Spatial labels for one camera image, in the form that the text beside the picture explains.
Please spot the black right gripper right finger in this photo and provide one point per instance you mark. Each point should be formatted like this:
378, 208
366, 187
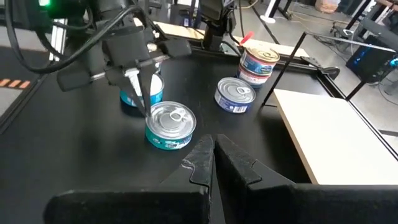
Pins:
311, 207

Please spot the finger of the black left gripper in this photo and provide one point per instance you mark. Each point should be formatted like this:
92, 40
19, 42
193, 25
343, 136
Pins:
124, 79
146, 81

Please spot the brown bag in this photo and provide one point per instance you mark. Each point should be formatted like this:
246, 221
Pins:
326, 5

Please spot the white stand pole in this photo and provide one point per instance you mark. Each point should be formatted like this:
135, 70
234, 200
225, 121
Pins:
269, 15

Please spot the black frame wooden shelf rack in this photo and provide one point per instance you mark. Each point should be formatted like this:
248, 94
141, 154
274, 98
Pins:
283, 68

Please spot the black table clamp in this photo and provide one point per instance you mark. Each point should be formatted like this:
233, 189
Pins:
325, 71

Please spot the teal label seafood can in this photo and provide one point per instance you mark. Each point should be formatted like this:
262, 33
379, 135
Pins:
157, 93
170, 124

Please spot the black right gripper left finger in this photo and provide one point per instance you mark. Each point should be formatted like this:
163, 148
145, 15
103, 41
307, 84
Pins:
130, 208

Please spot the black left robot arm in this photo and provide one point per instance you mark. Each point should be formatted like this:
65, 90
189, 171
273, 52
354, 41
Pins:
87, 37

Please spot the black table mat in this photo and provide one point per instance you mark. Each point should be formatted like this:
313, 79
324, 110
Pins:
77, 149

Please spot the silver aluminium post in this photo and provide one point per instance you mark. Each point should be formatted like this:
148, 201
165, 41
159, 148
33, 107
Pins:
58, 40

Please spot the silver can blue barcode label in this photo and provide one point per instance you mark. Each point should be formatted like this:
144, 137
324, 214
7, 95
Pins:
234, 95

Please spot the black computer tower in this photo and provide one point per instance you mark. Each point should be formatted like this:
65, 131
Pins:
370, 56

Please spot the light wooden shelf board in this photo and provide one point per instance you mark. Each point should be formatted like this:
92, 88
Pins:
342, 140

